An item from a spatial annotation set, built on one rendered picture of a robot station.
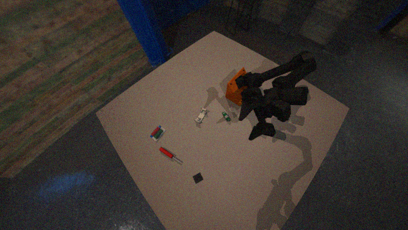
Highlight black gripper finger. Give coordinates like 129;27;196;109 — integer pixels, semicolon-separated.
249;126;271;140
239;97;260;121

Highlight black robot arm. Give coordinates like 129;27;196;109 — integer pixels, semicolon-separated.
235;50;316;122

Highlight red-handled screwdriver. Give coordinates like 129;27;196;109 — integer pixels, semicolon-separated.
160;147;181;163

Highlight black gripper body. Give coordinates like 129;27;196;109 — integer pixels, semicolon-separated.
240;87;276;137

